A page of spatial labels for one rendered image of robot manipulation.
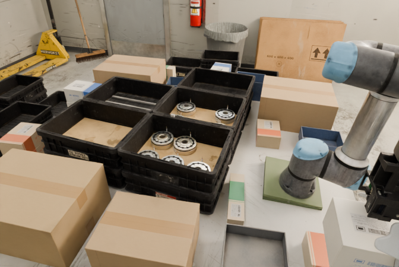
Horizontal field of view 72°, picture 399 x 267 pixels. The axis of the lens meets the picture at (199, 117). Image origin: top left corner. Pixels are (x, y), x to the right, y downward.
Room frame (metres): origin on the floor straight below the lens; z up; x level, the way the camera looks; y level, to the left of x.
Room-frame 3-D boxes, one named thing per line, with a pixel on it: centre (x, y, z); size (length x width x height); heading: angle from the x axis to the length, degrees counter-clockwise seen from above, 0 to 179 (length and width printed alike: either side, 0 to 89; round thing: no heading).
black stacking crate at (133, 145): (0.89, 0.08, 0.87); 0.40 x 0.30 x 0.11; 72
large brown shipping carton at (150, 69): (1.77, 0.48, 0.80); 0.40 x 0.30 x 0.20; 78
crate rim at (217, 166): (0.89, 0.08, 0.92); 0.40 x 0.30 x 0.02; 72
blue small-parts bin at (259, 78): (1.72, -0.34, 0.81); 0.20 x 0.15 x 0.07; 75
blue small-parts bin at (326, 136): (1.14, -0.64, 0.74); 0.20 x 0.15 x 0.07; 77
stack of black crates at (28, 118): (1.55, 1.26, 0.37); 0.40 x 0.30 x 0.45; 167
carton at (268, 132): (1.21, -0.37, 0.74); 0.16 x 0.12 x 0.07; 171
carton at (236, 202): (0.76, -0.15, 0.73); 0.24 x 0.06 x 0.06; 172
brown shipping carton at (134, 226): (0.54, 0.16, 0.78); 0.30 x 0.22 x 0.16; 80
